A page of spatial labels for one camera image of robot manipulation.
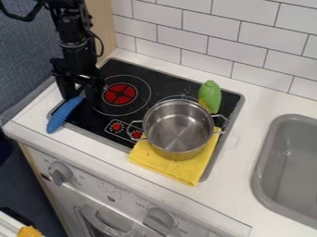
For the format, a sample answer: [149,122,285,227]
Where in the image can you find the toy sink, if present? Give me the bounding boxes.
[249,114,317,230]

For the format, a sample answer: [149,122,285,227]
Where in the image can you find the silver pot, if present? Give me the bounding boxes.
[124,97,231,161]

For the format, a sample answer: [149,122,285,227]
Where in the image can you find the toy stove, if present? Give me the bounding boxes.
[45,57,246,183]

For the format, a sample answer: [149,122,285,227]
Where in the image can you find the yellow cloth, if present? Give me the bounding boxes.
[127,125,223,187]

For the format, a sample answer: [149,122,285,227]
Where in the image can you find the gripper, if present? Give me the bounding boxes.
[49,45,107,108]

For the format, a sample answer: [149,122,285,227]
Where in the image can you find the green bottle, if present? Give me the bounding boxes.
[197,80,223,115]

